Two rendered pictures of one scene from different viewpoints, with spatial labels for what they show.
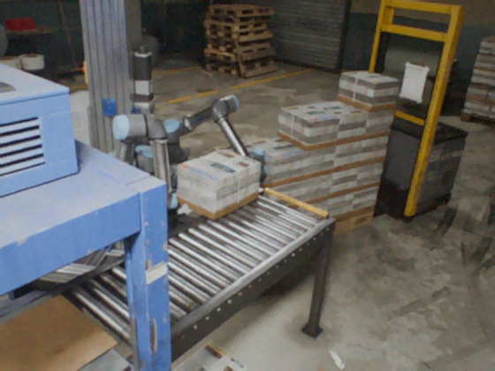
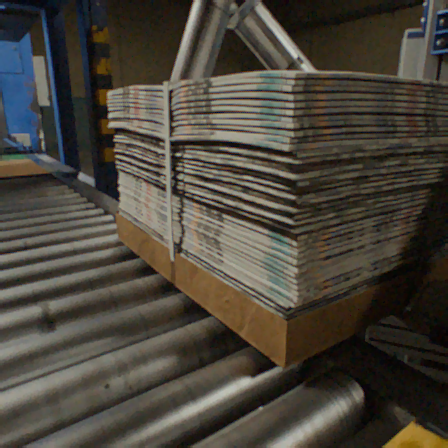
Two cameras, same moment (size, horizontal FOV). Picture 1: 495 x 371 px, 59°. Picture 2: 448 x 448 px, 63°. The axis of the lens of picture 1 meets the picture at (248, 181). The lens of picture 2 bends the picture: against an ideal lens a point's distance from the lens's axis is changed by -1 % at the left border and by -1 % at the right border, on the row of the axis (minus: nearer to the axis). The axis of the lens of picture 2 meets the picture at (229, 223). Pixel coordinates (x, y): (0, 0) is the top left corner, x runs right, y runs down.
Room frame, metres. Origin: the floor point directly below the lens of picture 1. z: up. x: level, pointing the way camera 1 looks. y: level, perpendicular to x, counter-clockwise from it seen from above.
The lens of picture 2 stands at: (2.31, -0.31, 1.00)
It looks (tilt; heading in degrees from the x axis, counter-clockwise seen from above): 17 degrees down; 107
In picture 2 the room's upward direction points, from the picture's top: straight up
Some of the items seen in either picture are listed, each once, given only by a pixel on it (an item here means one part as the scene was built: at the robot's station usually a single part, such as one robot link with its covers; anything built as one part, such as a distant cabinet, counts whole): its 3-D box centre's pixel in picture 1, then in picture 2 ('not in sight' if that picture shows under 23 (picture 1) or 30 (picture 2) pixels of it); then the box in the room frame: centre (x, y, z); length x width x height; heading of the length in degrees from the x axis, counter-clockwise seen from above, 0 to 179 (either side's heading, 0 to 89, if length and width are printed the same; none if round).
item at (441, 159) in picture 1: (412, 162); not in sight; (4.00, -1.58, 0.40); 0.69 x 0.55 x 0.80; 34
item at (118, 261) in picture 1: (178, 239); (128, 240); (1.89, 0.34, 0.74); 1.34 x 0.05 x 0.12; 142
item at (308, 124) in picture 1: (307, 126); not in sight; (3.22, -0.42, 0.95); 0.38 x 0.29 x 0.23; 34
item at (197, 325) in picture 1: (255, 283); not in sight; (1.58, -0.06, 0.74); 1.34 x 0.05 x 0.12; 142
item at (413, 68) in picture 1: (407, 74); not in sight; (3.80, -1.29, 1.27); 0.57 x 0.01 x 0.65; 34
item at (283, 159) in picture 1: (286, 192); not in sight; (3.15, -0.31, 0.42); 1.17 x 0.39 x 0.83; 124
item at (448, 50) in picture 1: (430, 120); not in sight; (3.52, -1.46, 0.97); 0.09 x 0.09 x 1.75; 34
